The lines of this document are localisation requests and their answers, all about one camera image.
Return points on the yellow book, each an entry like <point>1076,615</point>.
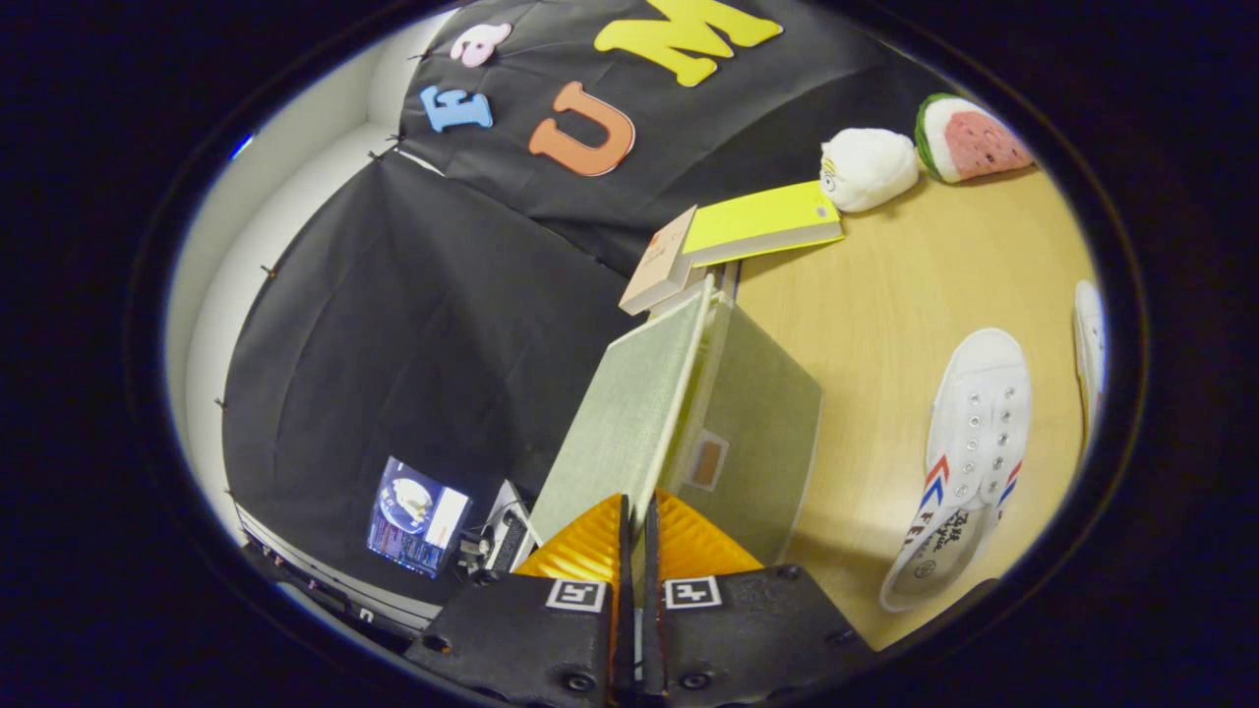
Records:
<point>757,218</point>

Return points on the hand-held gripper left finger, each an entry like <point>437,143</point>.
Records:
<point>622,639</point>

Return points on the beige book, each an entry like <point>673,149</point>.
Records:
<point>659,265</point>

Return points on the stack of pale books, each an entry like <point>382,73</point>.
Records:
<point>689,290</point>

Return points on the white canvas shoe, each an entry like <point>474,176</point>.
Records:
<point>1089,344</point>
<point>974,423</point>

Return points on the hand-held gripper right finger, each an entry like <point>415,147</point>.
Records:
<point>653,639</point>

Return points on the white plush toy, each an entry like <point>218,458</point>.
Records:
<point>870,167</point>

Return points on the green fabric storage box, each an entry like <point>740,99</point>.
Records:
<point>629,413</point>

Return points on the laptop screen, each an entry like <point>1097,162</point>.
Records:
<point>413,516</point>

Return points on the watermelon slice plush toy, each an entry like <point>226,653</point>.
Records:
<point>974,143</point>

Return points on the black backdrop cloth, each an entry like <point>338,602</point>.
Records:
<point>393,324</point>

